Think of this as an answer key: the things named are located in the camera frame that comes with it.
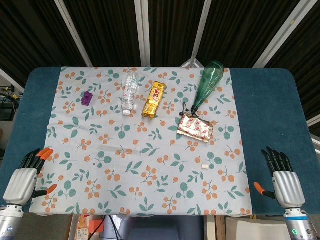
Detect blue felt table cover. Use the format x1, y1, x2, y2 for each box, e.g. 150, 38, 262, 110
0, 66, 320, 216

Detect black cable bundle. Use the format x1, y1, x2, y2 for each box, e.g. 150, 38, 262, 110
0, 84, 25, 122

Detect small black pliers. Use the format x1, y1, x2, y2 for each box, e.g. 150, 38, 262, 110
179, 101, 192, 117

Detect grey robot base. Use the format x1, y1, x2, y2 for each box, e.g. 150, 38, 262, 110
99, 215, 205, 240

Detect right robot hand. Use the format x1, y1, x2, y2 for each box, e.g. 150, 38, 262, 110
253, 146, 306, 210

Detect orange printed snack bag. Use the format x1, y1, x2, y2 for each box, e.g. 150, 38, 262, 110
75, 214, 90, 240

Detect orange box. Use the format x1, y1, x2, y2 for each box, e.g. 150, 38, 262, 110
88, 216, 106, 234

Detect clear plastic water bottle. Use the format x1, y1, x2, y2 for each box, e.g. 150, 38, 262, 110
121, 72, 140, 116

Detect floral patterned tablecloth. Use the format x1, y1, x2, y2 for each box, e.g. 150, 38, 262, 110
29, 66, 253, 217

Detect purple toy block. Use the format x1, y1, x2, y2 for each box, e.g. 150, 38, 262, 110
81, 91, 94, 107

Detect cardboard box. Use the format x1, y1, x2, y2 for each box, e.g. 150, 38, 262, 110
224, 216, 288, 240

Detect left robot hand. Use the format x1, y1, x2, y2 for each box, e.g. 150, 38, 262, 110
2, 147, 58, 206

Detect green plastic bottle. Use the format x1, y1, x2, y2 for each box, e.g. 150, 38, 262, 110
191, 60, 225, 113

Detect gold snack packet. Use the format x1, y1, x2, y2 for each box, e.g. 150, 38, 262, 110
141, 81, 167, 119

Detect silver foil packet red print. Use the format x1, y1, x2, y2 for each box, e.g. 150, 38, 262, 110
176, 113, 219, 144

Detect white partition frame post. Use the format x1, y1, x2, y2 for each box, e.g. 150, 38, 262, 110
180, 0, 214, 68
134, 0, 151, 68
252, 0, 310, 69
54, 0, 94, 67

